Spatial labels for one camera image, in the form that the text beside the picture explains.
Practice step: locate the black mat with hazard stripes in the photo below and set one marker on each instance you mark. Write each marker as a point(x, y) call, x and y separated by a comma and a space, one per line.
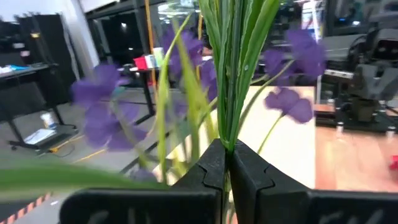
point(18, 214)

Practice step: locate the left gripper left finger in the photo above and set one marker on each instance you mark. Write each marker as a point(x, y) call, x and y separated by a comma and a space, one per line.
point(186, 205)

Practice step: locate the small black table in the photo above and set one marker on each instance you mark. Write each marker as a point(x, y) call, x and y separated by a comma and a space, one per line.
point(146, 93)

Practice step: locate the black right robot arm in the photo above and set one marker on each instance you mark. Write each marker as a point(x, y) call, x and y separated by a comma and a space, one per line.
point(370, 81)

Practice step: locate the dark grey desk top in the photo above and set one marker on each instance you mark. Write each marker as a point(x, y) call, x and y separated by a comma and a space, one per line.
point(342, 49)

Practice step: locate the red cup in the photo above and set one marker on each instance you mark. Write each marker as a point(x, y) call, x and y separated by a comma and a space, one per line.
point(140, 63)

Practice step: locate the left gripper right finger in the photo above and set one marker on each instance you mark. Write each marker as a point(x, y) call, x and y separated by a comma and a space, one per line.
point(280, 205)

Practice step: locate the purple artificial flower bunch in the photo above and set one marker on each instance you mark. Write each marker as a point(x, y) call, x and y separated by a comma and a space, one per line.
point(233, 93)

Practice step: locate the black workbench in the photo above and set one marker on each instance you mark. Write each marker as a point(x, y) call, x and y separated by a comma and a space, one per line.
point(28, 71)

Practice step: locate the white container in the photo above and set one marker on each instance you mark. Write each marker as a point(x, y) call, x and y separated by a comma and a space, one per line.
point(48, 120)

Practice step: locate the black storage rack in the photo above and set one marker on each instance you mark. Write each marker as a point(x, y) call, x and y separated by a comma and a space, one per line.
point(53, 40)

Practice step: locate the white cup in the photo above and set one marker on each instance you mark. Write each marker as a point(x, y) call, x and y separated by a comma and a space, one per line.
point(158, 57)

